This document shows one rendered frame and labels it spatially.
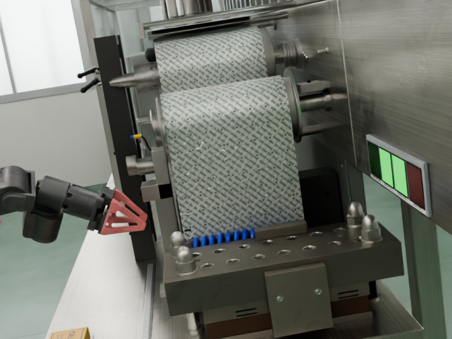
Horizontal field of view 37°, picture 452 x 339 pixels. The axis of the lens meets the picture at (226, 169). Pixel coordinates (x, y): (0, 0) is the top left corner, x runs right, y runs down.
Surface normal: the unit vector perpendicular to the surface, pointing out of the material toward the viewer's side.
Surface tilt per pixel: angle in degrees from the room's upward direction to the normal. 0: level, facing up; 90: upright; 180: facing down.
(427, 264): 90
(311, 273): 90
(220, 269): 0
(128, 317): 0
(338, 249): 0
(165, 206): 90
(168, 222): 90
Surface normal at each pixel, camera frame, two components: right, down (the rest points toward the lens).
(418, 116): -0.99, 0.16
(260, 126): 0.08, 0.19
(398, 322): -0.15, -0.97
